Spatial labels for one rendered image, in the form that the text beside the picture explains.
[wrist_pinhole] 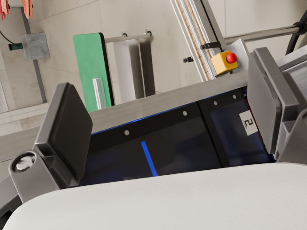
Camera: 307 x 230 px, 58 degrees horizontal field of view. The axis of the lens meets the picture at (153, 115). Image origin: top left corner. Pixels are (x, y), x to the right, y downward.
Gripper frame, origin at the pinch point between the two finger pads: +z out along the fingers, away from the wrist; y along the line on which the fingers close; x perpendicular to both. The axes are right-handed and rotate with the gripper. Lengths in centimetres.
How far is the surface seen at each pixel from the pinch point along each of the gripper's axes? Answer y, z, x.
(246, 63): 27, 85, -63
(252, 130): 23, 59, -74
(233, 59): 20, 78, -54
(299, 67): 41, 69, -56
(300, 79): 41, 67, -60
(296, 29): 70, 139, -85
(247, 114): 23, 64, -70
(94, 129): -25, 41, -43
